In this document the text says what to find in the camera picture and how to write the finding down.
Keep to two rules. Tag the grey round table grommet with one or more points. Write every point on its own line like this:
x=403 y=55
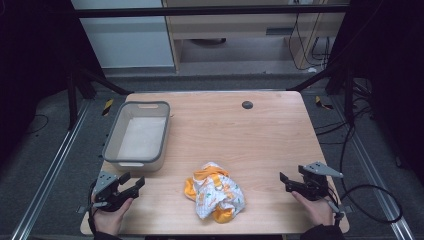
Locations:
x=247 y=105

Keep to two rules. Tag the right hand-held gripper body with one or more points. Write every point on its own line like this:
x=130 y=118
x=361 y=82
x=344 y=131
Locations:
x=315 y=185

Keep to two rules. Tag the black metal stand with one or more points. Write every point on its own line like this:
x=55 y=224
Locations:
x=348 y=90
x=71 y=96

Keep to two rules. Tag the white cabinet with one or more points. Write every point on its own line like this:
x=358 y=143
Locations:
x=130 y=40

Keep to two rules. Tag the light wooden shelf unit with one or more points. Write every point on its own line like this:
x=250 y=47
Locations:
x=233 y=26

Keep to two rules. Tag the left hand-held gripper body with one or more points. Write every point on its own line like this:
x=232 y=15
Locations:
x=107 y=193

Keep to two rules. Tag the metal floor rail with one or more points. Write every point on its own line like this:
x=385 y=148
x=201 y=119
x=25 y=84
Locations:
x=50 y=170
x=376 y=173

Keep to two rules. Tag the white basket with grey rim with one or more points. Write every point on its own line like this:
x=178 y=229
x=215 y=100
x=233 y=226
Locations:
x=140 y=136

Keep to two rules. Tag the person's left hand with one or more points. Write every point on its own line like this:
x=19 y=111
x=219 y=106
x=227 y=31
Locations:
x=110 y=220

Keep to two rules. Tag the yellow and black tape marker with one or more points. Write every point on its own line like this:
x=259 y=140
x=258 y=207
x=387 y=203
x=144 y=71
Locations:
x=107 y=107
x=321 y=102

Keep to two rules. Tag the black metal frame bar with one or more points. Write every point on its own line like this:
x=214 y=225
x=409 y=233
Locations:
x=200 y=11

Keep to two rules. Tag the white and orange baby garment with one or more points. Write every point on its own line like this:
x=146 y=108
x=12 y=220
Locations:
x=215 y=195

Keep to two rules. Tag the person's right hand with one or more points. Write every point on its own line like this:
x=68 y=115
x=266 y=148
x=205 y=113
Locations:
x=315 y=210

